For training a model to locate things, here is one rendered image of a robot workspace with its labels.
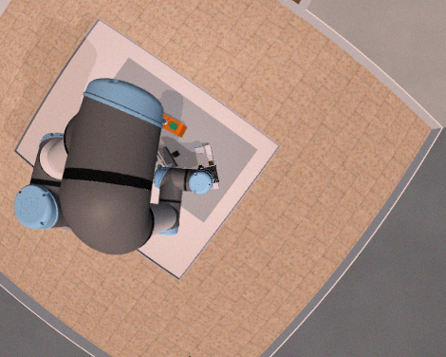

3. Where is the grey flat rectangular mat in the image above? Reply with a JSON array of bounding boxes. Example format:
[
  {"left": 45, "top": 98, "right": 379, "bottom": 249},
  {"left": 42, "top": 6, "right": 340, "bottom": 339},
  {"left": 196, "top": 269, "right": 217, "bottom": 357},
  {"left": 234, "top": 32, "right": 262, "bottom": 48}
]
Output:
[{"left": 114, "top": 58, "right": 257, "bottom": 222}]

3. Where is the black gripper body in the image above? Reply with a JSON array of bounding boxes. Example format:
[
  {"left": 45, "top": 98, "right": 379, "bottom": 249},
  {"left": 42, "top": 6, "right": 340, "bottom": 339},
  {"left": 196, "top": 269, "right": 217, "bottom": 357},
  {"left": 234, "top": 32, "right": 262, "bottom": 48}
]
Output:
[{"left": 203, "top": 165, "right": 219, "bottom": 183}]

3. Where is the orange test tube rack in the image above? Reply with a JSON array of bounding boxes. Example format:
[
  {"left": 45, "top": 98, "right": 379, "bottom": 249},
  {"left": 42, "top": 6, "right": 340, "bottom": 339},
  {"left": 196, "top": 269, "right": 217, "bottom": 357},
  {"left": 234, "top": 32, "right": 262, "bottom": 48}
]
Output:
[{"left": 163, "top": 114, "right": 187, "bottom": 138}]

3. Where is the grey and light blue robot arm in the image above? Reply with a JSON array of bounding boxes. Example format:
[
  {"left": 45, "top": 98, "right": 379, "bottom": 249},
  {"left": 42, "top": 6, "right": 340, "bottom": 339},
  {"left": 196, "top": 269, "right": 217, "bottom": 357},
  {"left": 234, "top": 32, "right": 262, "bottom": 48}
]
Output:
[{"left": 14, "top": 78, "right": 214, "bottom": 254}]

